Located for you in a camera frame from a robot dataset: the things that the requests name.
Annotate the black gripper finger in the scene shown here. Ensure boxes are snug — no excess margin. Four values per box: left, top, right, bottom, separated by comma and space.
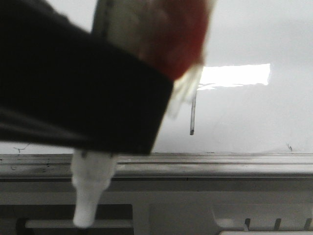
0, 0, 173, 154

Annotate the white whiteboard marker pen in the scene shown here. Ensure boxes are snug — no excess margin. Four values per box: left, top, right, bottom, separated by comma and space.
70, 0, 215, 229

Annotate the white whiteboard with aluminium frame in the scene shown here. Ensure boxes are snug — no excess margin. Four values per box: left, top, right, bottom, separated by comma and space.
0, 0, 313, 183

